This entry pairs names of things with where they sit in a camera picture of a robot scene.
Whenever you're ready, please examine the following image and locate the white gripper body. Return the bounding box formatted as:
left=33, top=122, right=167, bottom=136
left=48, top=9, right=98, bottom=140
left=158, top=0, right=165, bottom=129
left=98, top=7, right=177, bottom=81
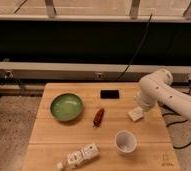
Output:
left=135, top=91, right=155, bottom=111

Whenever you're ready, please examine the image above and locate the white sponge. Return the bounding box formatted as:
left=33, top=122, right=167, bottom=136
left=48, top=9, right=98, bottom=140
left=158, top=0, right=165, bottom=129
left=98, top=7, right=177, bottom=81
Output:
left=128, top=107, right=144, bottom=122

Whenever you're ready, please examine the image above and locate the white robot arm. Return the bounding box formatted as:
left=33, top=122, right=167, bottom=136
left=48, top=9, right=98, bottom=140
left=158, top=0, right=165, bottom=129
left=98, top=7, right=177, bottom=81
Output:
left=135, top=69, right=191, bottom=121

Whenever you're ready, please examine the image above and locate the white ceramic cup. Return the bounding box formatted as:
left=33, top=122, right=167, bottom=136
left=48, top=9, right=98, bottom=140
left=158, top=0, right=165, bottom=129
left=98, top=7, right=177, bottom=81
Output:
left=114, top=130, right=137, bottom=155

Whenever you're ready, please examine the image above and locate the black rectangular block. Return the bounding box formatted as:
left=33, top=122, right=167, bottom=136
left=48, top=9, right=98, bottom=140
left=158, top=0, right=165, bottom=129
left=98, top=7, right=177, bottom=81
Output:
left=100, top=90, right=119, bottom=99

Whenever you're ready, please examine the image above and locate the red chili pepper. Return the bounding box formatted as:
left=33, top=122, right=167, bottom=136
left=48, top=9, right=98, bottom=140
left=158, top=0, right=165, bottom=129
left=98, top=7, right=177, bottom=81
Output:
left=93, top=108, right=104, bottom=127

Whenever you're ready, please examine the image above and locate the green bowl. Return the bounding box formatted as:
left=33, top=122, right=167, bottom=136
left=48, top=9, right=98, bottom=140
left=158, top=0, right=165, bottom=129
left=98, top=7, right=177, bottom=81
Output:
left=50, top=93, right=83, bottom=122

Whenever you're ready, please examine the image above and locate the black floor cable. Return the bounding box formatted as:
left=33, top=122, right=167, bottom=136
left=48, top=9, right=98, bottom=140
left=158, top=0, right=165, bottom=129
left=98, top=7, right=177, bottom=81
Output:
left=161, top=111, right=191, bottom=150

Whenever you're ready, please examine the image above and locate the black hanging cable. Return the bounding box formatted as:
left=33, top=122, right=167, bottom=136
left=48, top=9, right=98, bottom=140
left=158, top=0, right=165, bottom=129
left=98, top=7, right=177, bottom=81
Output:
left=116, top=13, right=153, bottom=82

